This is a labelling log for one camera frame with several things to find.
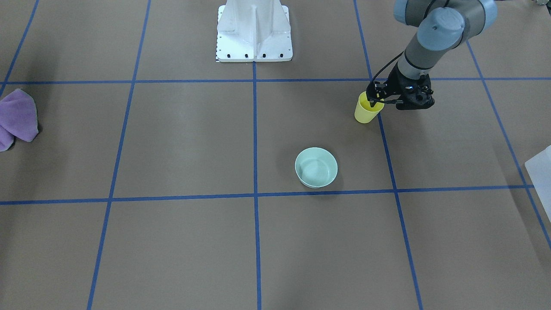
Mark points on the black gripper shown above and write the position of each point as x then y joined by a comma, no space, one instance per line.
394,85

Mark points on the purple microfiber cloth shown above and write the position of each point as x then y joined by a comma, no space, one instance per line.
18,119

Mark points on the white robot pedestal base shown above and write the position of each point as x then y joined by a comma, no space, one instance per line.
253,31

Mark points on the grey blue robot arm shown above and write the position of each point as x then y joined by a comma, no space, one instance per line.
442,25

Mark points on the mint green bowl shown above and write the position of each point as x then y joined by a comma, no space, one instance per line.
316,167

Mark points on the clear plastic storage box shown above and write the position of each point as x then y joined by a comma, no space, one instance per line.
539,169

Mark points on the yellow plastic cup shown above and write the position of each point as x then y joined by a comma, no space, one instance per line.
364,113

